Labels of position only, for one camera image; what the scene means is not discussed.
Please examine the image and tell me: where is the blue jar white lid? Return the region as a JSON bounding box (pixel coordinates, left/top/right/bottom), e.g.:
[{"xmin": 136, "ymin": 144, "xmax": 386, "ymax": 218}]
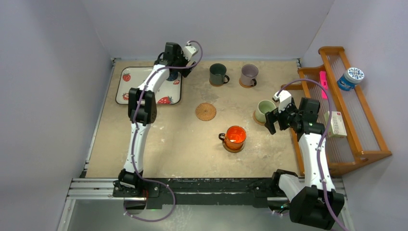
[{"xmin": 337, "ymin": 67, "xmax": 365, "ymax": 91}]

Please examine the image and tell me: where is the dark brown wooden coaster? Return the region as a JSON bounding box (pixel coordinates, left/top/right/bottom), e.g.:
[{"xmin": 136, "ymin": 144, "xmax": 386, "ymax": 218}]
[{"xmin": 222, "ymin": 142, "xmax": 245, "ymax": 153}]

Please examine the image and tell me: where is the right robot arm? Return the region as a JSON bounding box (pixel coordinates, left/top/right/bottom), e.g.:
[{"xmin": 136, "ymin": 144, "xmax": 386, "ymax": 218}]
[{"xmin": 265, "ymin": 96, "xmax": 344, "ymax": 230}]

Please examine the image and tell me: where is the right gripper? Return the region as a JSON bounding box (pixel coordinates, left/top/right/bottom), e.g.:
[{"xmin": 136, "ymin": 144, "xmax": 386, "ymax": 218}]
[{"xmin": 264, "ymin": 100, "xmax": 303, "ymax": 135}]

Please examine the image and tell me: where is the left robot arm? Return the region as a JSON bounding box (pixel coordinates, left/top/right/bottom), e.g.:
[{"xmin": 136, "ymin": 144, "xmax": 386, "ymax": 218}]
[{"xmin": 115, "ymin": 40, "xmax": 202, "ymax": 197}]

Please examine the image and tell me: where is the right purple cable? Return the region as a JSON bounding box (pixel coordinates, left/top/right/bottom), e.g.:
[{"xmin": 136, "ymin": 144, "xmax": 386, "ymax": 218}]
[{"xmin": 275, "ymin": 78, "xmax": 351, "ymax": 231}]

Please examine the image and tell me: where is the navy blue mug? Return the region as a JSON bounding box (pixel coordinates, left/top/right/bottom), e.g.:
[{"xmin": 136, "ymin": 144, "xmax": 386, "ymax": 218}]
[{"xmin": 166, "ymin": 72, "xmax": 179, "ymax": 81}]

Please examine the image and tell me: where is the purple mug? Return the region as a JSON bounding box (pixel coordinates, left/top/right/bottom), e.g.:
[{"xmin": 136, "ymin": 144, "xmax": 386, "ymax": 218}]
[{"xmin": 240, "ymin": 64, "xmax": 259, "ymax": 86}]

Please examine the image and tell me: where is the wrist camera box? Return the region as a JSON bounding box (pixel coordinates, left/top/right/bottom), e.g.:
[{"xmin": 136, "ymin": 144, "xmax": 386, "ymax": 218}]
[
  {"xmin": 182, "ymin": 45, "xmax": 199, "ymax": 62},
  {"xmin": 272, "ymin": 90, "xmax": 292, "ymax": 113}
]

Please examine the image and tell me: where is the light wooden coaster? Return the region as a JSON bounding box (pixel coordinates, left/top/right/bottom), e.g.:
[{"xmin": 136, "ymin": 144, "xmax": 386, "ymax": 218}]
[
  {"xmin": 209, "ymin": 80, "xmax": 228, "ymax": 87},
  {"xmin": 239, "ymin": 79, "xmax": 257, "ymax": 88}
]

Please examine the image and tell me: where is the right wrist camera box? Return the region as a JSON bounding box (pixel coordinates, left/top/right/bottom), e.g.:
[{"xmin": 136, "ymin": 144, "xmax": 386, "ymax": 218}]
[{"xmin": 272, "ymin": 90, "xmax": 292, "ymax": 113}]

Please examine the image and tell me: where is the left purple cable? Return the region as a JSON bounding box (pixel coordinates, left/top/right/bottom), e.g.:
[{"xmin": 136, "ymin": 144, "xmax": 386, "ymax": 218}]
[{"xmin": 123, "ymin": 40, "xmax": 204, "ymax": 223}]

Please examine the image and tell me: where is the purple cable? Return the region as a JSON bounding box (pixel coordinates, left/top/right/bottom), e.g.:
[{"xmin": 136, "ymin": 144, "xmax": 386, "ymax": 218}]
[
  {"xmin": 275, "ymin": 78, "xmax": 351, "ymax": 231},
  {"xmin": 123, "ymin": 40, "xmax": 204, "ymax": 223}
]

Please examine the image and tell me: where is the pale green mug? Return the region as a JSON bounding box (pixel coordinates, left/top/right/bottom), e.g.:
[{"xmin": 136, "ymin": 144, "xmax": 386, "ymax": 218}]
[{"xmin": 254, "ymin": 100, "xmax": 276, "ymax": 125}]

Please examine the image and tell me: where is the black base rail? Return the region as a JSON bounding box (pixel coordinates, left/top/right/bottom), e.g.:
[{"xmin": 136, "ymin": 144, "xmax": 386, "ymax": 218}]
[{"xmin": 67, "ymin": 177, "xmax": 288, "ymax": 212}]

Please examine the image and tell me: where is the white card box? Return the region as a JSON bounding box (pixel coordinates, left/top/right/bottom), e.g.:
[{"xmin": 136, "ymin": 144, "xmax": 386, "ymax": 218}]
[{"xmin": 327, "ymin": 111, "xmax": 347, "ymax": 138}]

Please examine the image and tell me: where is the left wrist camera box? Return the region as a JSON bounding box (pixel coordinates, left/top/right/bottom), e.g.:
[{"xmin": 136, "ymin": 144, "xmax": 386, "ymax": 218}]
[{"xmin": 182, "ymin": 45, "xmax": 199, "ymax": 62}]

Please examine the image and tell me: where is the orange mug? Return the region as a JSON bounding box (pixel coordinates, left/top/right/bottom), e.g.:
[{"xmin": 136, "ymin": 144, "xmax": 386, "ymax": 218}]
[{"xmin": 218, "ymin": 126, "xmax": 247, "ymax": 149}]

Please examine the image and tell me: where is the dark green mug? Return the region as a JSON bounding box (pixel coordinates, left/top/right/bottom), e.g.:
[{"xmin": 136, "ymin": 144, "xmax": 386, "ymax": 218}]
[{"xmin": 209, "ymin": 63, "xmax": 230, "ymax": 84}]

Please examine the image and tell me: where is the pink marker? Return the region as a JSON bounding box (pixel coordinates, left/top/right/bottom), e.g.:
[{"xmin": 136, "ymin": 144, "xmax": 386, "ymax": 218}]
[{"xmin": 319, "ymin": 71, "xmax": 328, "ymax": 100}]

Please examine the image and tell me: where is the strawberry print tray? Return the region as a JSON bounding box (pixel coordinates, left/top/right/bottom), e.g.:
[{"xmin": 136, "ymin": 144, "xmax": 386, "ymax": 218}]
[{"xmin": 115, "ymin": 66, "xmax": 182, "ymax": 104}]

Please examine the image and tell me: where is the wooden tiered rack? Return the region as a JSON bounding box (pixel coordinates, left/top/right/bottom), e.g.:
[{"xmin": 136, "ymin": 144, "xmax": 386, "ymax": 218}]
[{"xmin": 286, "ymin": 46, "xmax": 392, "ymax": 176}]

